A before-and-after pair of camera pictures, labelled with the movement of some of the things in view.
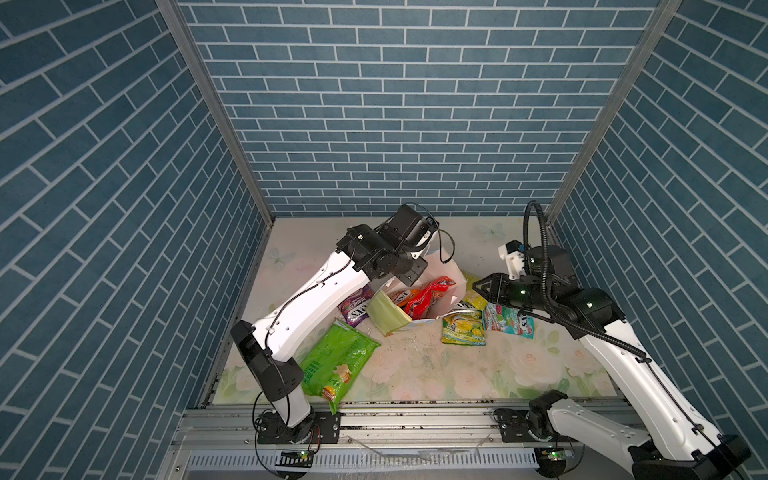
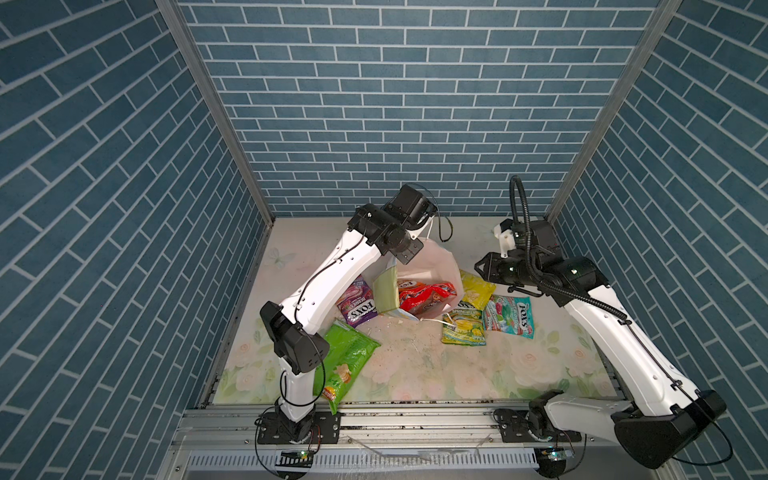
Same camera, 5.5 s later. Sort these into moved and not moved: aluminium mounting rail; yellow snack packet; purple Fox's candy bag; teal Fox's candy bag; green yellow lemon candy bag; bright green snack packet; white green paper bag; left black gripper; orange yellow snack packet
Moved: orange yellow snack packet; white green paper bag; left black gripper
Not moved: purple Fox's candy bag; bright green snack packet; aluminium mounting rail; yellow snack packet; teal Fox's candy bag; green yellow lemon candy bag
